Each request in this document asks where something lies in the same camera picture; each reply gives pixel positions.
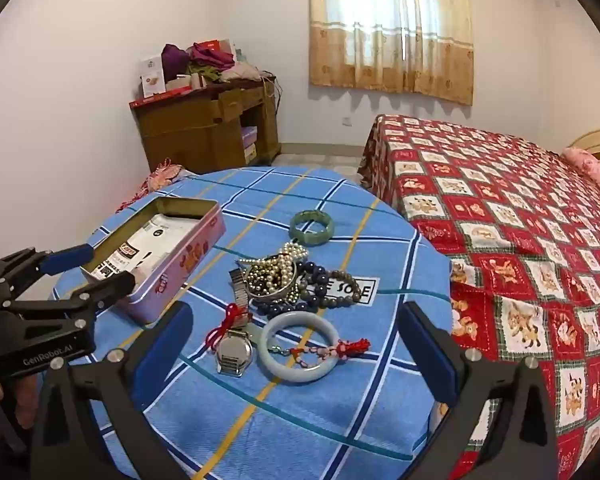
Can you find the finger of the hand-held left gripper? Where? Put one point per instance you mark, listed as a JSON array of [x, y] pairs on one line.
[[67, 259], [111, 286]]

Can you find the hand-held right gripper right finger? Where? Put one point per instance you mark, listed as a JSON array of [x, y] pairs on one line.
[[426, 356]]

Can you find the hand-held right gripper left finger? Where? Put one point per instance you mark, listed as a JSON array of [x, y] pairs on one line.
[[164, 346]]

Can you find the pink tin box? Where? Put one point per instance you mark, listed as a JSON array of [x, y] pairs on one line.
[[180, 270]]

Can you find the metal band wristwatch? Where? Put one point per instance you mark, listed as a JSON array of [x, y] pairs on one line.
[[235, 353]]

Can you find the white jade bangle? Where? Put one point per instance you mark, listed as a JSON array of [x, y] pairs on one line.
[[272, 360]]

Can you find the thin silver bangle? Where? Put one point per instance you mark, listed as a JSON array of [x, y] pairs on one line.
[[275, 293]]

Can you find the printed paper sheet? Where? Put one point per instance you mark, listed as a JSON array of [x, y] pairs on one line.
[[145, 240]]

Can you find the pink cloth pile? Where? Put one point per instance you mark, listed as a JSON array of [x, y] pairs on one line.
[[160, 177]]

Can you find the bed with red quilt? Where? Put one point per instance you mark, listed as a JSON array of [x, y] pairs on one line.
[[505, 210]]

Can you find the brown wooden desk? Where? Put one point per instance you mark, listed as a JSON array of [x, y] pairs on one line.
[[180, 132]]

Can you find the red flat box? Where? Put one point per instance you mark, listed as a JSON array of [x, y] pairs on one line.
[[160, 96]]

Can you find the pink box in desk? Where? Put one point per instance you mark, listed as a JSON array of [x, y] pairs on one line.
[[250, 142]]

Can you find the white printed carton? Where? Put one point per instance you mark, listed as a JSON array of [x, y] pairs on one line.
[[152, 77]]

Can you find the purple cloth bag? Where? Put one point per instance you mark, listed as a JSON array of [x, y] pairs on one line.
[[175, 62]]

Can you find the pile of magenta clothes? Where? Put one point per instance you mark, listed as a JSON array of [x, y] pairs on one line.
[[210, 55]]

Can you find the pink quilted cloth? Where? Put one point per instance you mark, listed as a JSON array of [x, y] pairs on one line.
[[245, 72]]

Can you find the pink pillow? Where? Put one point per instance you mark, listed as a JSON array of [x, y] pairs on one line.
[[595, 167]]

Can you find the beige patterned curtain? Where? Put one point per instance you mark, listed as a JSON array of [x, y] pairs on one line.
[[380, 35]]

